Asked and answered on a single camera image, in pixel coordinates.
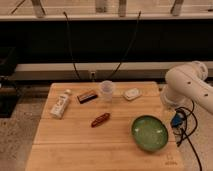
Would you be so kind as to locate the green ceramic bowl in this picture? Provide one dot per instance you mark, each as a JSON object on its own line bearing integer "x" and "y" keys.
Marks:
{"x": 149, "y": 133}

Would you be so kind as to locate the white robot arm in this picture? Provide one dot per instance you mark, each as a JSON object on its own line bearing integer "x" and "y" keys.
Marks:
{"x": 187, "y": 81}

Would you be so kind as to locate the clear plastic cup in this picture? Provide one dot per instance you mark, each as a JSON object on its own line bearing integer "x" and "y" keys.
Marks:
{"x": 106, "y": 90}

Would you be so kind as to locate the brown black chocolate bar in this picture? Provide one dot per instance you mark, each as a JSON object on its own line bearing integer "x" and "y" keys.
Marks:
{"x": 87, "y": 96}

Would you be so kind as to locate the red brown snack wrapper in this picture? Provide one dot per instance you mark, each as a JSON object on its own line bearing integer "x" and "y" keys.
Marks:
{"x": 99, "y": 120}

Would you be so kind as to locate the white lotion bottle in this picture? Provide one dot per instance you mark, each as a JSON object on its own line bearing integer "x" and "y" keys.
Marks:
{"x": 62, "y": 102}

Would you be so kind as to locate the black bin at left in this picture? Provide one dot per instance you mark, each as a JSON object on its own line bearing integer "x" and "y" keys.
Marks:
{"x": 8, "y": 89}

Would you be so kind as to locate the white wall outlet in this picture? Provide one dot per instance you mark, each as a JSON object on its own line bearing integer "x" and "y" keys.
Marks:
{"x": 92, "y": 75}

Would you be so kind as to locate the blue cable connector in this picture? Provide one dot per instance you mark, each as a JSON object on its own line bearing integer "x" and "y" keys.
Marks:
{"x": 177, "y": 120}

